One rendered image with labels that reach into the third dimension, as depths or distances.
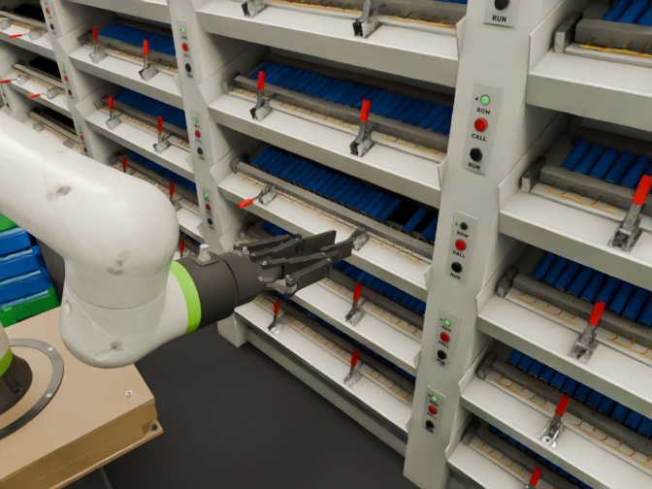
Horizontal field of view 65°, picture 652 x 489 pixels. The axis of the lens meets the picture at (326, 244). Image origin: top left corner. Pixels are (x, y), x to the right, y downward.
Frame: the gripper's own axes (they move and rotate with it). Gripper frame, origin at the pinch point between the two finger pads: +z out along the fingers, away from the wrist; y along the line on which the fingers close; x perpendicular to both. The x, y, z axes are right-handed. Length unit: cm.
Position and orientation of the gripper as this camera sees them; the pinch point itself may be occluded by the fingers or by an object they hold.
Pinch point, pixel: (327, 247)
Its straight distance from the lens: 81.5
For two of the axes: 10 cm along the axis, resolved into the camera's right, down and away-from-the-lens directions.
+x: -1.3, 8.9, 4.4
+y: -7.0, -4.0, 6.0
